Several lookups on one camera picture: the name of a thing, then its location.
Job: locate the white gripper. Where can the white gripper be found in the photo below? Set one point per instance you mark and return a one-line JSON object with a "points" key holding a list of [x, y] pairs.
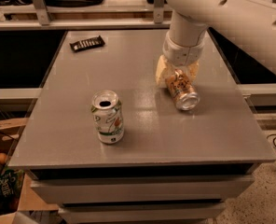
{"points": [[182, 54]]}

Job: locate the orange soda can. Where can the orange soda can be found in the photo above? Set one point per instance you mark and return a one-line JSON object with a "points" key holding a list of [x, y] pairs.
{"points": [[181, 90]]}

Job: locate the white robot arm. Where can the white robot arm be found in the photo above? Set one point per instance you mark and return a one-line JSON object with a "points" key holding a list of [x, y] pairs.
{"points": [[249, 24]]}

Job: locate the green and white soda can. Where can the green and white soda can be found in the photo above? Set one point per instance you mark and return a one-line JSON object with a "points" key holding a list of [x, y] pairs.
{"points": [[106, 109]]}

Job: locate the black snack bar wrapper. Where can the black snack bar wrapper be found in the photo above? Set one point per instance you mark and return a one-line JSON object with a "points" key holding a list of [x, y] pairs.
{"points": [[90, 43]]}

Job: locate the grey drawer cabinet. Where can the grey drawer cabinet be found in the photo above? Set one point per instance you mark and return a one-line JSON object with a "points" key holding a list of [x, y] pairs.
{"points": [[170, 166]]}

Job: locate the cardboard box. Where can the cardboard box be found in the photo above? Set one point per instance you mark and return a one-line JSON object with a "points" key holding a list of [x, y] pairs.
{"points": [[31, 208]]}

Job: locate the green printed bag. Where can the green printed bag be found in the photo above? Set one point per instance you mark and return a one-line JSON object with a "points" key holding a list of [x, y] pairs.
{"points": [[10, 187]]}

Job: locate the metal shelf rail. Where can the metal shelf rail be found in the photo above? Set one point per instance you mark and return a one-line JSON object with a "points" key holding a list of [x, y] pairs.
{"points": [[109, 14]]}

